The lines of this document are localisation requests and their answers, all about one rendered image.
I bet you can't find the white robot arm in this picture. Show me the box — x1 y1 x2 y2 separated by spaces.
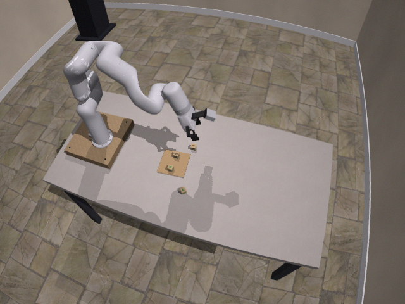
63 41 191 148

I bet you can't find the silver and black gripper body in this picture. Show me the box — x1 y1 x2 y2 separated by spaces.
176 105 197 132

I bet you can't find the tan square mat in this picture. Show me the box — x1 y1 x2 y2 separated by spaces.
157 149 190 177

